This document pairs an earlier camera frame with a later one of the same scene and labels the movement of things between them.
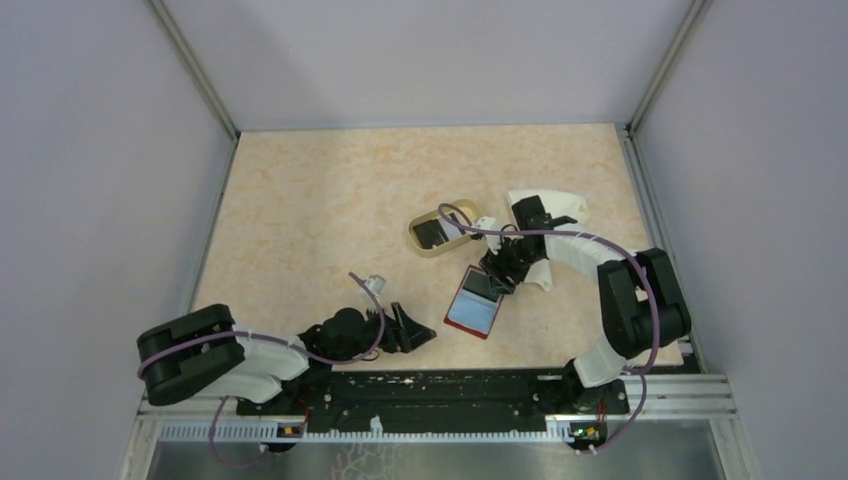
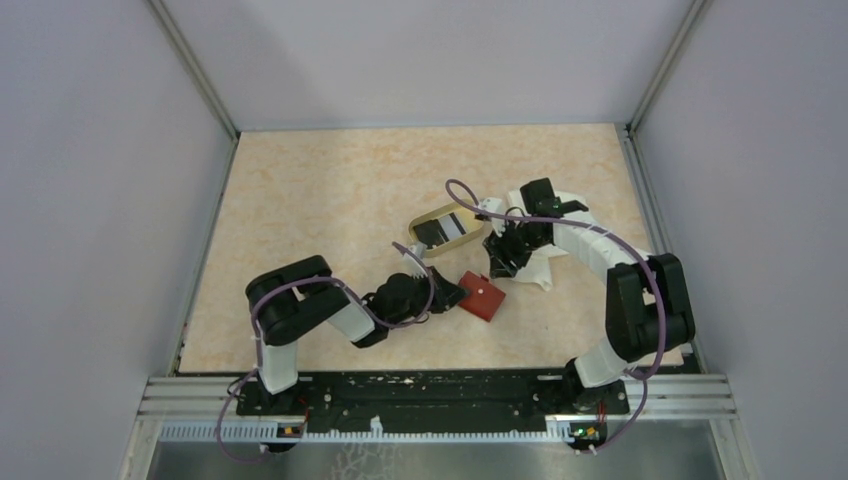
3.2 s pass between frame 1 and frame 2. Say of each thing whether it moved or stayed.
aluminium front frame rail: stayed
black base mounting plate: stayed
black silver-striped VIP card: stayed
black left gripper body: moved
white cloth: stayed
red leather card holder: moved
